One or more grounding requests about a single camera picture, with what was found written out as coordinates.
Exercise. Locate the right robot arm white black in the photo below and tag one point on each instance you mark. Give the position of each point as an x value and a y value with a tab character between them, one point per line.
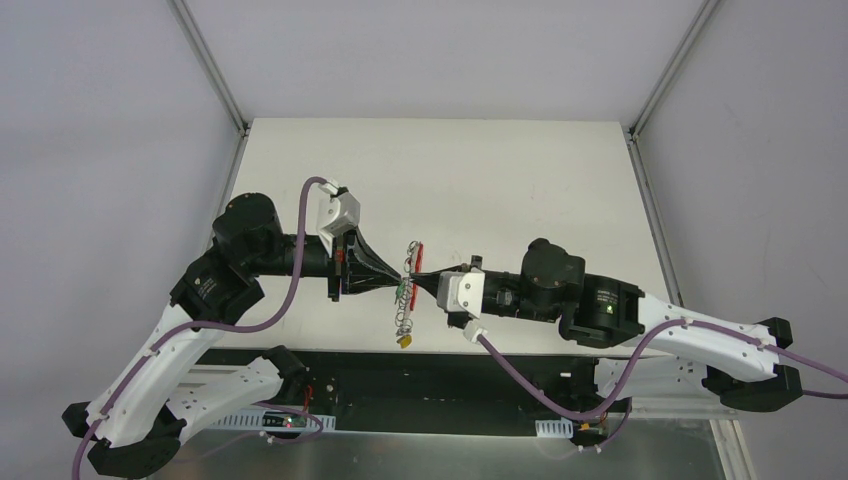
674	351

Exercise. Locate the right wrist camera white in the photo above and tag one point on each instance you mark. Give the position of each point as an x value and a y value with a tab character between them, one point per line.
471	293

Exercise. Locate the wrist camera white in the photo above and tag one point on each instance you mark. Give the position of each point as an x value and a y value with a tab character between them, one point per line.
471	293
338	213

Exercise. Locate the key with yellow tag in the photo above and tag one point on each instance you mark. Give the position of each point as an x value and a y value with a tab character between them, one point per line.
404	341

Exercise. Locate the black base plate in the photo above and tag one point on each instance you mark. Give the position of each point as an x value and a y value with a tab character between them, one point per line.
422	393

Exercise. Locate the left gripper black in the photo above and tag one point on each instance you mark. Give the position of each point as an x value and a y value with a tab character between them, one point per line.
345	266

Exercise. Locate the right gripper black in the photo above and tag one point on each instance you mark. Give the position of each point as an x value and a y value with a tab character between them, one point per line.
453	317

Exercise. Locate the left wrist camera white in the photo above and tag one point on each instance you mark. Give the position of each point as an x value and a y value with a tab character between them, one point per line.
338	213

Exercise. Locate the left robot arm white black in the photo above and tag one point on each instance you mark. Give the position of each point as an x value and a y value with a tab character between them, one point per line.
141	421

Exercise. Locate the key with green tag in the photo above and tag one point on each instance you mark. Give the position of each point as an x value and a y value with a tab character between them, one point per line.
402	293

